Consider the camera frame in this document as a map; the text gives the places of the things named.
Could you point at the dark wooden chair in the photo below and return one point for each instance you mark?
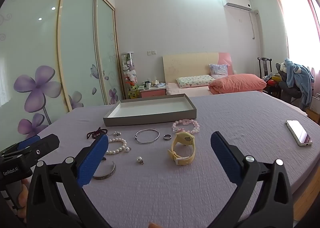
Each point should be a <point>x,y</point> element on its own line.
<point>264,68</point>

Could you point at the white floral pillow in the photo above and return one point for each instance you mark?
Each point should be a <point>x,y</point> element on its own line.
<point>192,80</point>

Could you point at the white air conditioner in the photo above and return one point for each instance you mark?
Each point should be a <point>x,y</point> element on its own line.
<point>236,1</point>

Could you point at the white smartphone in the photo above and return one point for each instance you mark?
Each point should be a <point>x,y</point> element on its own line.
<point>298,133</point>

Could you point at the blue cloth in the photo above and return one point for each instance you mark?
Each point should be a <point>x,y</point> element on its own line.
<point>160,84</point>

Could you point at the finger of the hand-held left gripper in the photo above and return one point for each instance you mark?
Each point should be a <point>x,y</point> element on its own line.
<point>42,146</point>
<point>28,141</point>

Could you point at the purple patterned pillow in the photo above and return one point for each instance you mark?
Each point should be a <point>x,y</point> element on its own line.
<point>218,70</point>

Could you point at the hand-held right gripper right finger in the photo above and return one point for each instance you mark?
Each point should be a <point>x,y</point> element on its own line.
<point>225,158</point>

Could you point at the white paper bag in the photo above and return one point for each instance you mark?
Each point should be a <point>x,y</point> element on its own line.
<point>316,103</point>

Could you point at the pink curtain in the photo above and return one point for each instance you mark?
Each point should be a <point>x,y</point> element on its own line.
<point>287,18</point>

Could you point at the grey office chair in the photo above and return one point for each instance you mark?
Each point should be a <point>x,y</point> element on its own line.
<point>283,85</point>

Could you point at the grey cardboard tray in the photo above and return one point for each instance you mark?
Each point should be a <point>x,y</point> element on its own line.
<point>150,109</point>

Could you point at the bed with pink sheet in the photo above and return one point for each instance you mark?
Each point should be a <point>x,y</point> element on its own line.
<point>185,90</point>

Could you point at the white plush toy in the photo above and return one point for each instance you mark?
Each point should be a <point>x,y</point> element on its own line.
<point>282,66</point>

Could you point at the cream and pink headboard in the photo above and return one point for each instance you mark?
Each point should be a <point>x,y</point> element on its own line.
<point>185,65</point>

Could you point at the white mug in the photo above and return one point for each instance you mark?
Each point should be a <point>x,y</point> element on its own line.
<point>148,85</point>

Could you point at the white air conditioner pipe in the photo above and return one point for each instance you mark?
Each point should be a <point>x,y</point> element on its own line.
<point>258,33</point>

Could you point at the thin silver bangle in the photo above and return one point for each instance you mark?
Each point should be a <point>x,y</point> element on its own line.
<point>156,140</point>

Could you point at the floral sliding door wardrobe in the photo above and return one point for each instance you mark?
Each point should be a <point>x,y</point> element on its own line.
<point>75,43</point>

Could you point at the yellow plush toy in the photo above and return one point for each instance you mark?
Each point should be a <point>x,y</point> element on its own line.
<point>133,92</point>

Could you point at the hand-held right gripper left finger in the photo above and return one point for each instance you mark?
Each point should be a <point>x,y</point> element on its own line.
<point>92,160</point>

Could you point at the blue plush garment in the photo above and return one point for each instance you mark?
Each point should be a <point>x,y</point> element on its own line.
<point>298,78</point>

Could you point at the clear tube of plush toys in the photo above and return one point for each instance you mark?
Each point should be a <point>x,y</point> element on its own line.
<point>128,70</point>

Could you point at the white wall switch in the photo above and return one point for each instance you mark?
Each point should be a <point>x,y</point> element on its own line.
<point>151,52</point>

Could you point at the folded pink duvet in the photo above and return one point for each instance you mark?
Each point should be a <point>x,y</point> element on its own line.
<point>237,83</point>

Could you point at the pink and white nightstand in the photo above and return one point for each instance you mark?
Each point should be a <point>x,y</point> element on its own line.
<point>152,92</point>

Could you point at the person's left hand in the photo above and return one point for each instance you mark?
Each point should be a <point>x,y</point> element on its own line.
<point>22,193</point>

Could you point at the red yellow toy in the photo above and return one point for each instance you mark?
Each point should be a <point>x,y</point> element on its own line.
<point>272,80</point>

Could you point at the silver round pendant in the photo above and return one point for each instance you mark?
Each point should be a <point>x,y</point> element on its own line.
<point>138,159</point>

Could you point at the yellow wrist watch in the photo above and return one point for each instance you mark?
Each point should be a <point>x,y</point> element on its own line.
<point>183,139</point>

